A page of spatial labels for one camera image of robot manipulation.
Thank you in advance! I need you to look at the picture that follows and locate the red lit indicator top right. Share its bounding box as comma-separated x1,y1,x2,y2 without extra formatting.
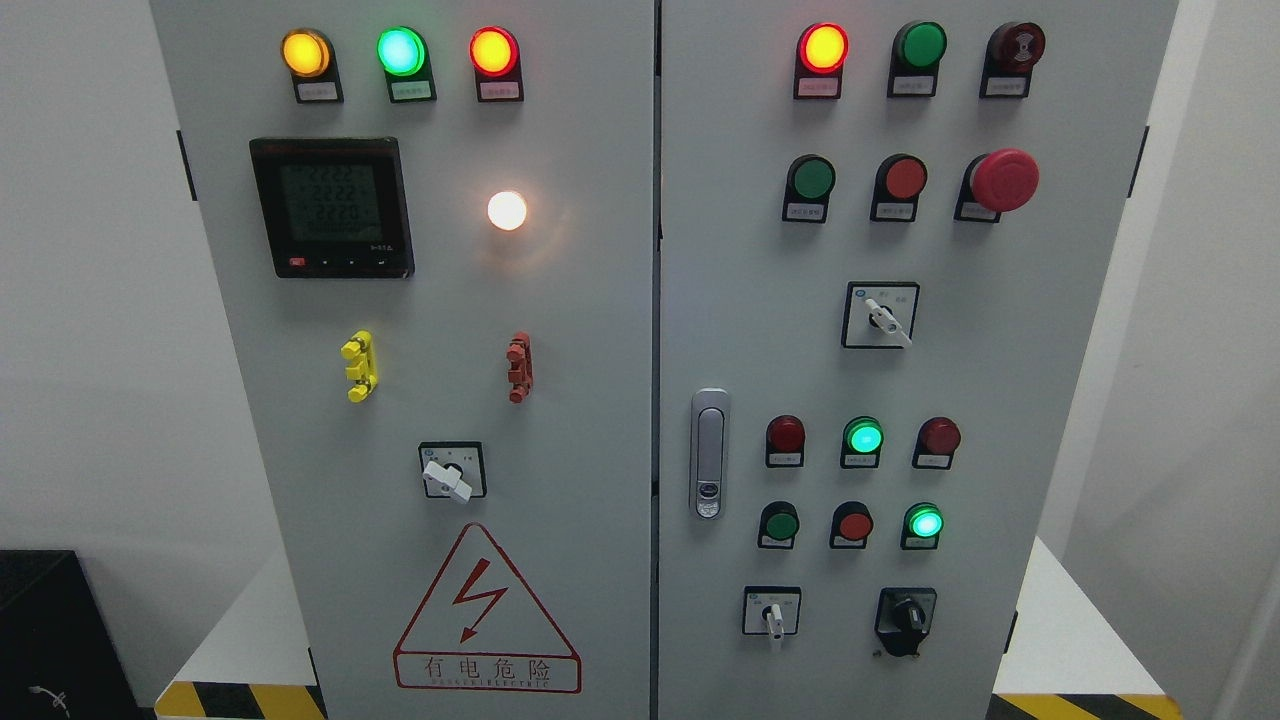
794,22,850,100

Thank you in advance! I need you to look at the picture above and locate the dark red indicator light middle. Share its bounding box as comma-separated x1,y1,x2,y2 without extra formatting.
765,414,806,468

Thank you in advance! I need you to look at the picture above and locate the red terminal connector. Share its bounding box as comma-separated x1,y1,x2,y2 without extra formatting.
506,331,534,404

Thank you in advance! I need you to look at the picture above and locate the black digital power meter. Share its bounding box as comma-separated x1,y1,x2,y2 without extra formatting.
250,137,415,279

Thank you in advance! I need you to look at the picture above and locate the black rotary knob switch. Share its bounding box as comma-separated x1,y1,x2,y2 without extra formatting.
874,587,937,657

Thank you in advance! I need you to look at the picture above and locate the red push button lower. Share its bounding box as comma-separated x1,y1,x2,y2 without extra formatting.
828,501,874,550

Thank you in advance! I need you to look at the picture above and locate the white handle selector switch upper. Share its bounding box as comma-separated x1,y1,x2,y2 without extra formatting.
841,281,920,348

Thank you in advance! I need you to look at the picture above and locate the grey electrical cabinet left door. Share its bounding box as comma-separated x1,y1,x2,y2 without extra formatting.
151,1,655,719

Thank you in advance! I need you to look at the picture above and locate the green lit indicator middle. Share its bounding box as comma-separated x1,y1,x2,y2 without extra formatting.
840,416,884,469

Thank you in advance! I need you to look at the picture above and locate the white handle selector switch left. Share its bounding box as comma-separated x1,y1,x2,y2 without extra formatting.
419,441,488,503

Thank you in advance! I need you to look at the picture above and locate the white glowing indicator lamp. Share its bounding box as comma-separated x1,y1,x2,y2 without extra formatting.
486,190,529,232

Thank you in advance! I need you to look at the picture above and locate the red indicator light top left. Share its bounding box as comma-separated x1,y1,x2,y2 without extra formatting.
468,26,524,102

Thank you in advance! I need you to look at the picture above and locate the green indicator light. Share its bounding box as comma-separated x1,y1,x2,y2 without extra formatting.
886,20,948,97
376,26,436,104

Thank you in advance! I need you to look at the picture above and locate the silver cabinet door latch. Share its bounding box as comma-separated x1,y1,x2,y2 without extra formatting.
689,388,730,519

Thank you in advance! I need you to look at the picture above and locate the black box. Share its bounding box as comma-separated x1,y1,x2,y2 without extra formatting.
1,550,141,719

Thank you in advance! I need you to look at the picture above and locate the red indicator light middle right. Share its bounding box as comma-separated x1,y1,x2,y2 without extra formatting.
911,416,963,471

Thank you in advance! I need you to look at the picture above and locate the red push button upper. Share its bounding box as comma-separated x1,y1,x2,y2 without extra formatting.
869,152,928,223

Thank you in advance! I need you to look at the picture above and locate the green push button lower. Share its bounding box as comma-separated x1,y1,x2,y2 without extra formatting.
756,501,800,550

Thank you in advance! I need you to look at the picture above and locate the green indicator light top left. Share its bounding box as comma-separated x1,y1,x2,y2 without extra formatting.
376,26,436,104

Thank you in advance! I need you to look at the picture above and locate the green indicator light top right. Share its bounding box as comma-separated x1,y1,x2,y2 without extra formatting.
886,20,948,97

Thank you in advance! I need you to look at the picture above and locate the yellow terminal connector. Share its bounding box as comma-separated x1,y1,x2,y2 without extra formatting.
340,329,379,404

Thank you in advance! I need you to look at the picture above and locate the grey electrical cabinet right door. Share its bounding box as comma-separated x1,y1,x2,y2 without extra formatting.
655,1,1178,719

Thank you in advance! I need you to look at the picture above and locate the white handle selector switch lower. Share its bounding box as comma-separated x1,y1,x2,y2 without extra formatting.
741,585,803,652

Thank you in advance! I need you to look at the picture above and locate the white platform with hazard stripes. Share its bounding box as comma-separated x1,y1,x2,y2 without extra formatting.
154,542,1181,719

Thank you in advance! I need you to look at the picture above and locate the green illuminated button lower right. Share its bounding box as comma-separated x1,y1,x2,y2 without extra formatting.
900,502,945,550

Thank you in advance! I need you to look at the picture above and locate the green push button upper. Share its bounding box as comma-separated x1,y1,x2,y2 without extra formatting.
781,154,836,224

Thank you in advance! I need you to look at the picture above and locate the grey electrical cabinet door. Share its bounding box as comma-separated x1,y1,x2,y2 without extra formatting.
655,1,1178,719
151,1,655,719

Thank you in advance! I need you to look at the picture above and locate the red emergency stop mushroom button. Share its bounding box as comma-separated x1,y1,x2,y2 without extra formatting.
954,147,1041,224

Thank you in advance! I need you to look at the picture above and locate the yellow indicator light top left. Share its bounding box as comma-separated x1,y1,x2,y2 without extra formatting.
280,27,344,104

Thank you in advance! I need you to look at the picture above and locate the red electric hazard warning sticker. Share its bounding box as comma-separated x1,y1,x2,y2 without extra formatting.
392,523,582,694

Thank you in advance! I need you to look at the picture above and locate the red push button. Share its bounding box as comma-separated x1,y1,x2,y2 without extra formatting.
869,152,928,223
828,501,874,550

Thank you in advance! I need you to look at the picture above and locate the green push button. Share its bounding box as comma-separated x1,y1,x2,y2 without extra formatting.
756,501,800,550
781,154,836,224

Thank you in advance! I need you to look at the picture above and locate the white handle selector switch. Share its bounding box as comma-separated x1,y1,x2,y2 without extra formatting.
841,281,920,348
419,441,488,503
741,585,803,652

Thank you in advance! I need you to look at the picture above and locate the dark red buzzer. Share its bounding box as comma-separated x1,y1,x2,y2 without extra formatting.
979,22,1046,99

